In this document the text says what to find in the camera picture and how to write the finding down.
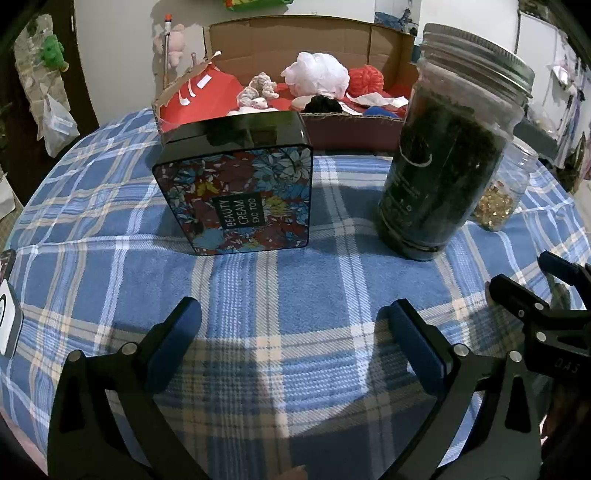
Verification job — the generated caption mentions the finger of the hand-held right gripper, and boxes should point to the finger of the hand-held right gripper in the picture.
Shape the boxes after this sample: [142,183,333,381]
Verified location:
[488,274,553,334]
[538,251,591,311]

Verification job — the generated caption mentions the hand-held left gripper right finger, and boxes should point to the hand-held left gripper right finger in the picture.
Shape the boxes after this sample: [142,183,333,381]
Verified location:
[378,298,543,480]

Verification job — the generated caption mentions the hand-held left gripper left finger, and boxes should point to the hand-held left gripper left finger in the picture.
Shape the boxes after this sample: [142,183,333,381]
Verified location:
[46,296,211,480]

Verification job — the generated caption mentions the white paper wrapper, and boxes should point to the white paper wrapper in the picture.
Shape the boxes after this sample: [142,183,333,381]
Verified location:
[344,90,409,109]

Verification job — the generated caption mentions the red mesh bath pouf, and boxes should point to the red mesh bath pouf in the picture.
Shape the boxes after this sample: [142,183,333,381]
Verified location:
[347,65,386,97]

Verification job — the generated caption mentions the black fluffy scrunchie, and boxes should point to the black fluffy scrunchie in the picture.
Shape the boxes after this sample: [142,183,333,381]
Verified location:
[302,95,343,114]

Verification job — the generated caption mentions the cream knitted toy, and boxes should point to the cream knitted toy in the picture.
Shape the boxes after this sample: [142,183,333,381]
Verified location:
[237,71,280,109]

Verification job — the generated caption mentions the white mesh bath pouf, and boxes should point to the white mesh bath pouf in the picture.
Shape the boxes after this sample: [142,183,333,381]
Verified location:
[281,52,350,99]

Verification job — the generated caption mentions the cardboard box red lining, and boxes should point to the cardboard box red lining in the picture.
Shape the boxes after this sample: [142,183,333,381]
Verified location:
[152,16,421,153]

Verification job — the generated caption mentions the small clear jar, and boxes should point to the small clear jar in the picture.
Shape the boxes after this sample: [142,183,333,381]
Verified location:
[471,138,540,232]

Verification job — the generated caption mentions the blue plaid blanket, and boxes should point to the blue plaid blanket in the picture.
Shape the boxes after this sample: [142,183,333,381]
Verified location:
[0,108,591,480]

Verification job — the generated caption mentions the glass jar dark tea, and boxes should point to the glass jar dark tea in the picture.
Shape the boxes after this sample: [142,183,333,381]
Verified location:
[378,23,535,262]

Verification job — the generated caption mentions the floral tin box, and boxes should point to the floral tin box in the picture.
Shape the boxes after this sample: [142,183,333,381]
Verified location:
[153,111,315,256]

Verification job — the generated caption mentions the hanging clothes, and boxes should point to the hanging clothes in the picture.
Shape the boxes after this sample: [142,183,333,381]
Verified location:
[551,41,591,171]

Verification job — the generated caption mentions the white round-dial device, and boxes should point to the white round-dial device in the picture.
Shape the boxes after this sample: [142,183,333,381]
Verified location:
[0,277,24,357]

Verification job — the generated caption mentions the white cabinet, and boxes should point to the white cabinet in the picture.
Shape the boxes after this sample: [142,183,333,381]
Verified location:
[517,9,568,134]

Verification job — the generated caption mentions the white plastic bag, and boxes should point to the white plastic bag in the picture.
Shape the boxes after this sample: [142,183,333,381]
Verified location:
[44,95,80,158]

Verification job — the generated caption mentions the dark wooden door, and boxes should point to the dark wooden door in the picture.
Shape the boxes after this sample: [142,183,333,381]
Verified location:
[0,0,100,204]

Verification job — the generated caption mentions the white rod orange ends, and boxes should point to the white rod orange ends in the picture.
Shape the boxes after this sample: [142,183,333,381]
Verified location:
[161,14,174,88]

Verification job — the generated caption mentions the clear hanging organizer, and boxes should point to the clear hanging organizer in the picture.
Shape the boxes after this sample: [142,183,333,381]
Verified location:
[14,14,70,134]

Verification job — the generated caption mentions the pink pig plush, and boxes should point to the pink pig plush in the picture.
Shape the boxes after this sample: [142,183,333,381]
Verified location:
[154,25,185,70]

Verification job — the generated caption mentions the green plush toy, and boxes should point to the green plush toy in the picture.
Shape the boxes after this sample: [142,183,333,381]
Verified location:
[41,34,68,72]

